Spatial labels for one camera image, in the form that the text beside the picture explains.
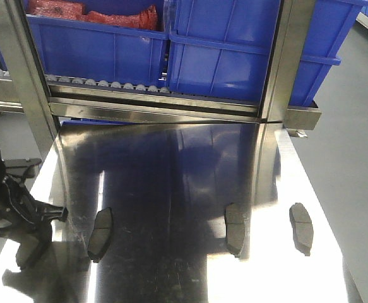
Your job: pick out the red mesh bag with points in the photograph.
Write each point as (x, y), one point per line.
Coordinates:
(147, 19)

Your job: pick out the blue plastic bin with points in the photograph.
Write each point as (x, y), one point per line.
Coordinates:
(79, 48)
(222, 48)

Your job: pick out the stainless steel rack frame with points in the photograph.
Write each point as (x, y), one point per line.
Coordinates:
(44, 103)

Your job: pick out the left blue plastic bin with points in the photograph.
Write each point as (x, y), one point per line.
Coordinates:
(79, 48)

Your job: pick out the roller conveyor track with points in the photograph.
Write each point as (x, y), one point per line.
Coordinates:
(103, 83)

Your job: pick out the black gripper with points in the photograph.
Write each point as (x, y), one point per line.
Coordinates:
(21, 215)

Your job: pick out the grey brake pad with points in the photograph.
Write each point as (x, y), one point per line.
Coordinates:
(235, 229)
(302, 228)
(101, 235)
(29, 251)

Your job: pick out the right blue plastic bin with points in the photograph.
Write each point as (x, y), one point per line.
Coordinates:
(222, 48)

